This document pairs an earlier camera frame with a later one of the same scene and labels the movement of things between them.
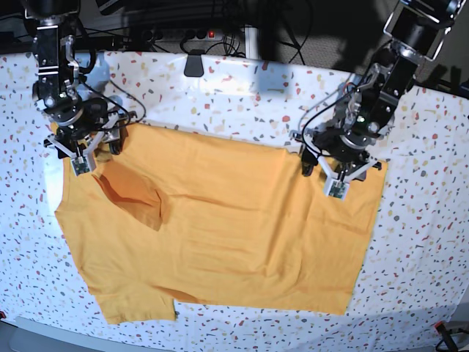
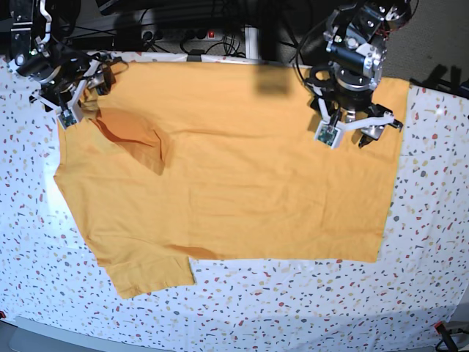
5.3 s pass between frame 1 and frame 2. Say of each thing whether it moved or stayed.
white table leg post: stayed
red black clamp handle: stayed
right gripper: moved
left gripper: moved
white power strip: stayed
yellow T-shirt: moved
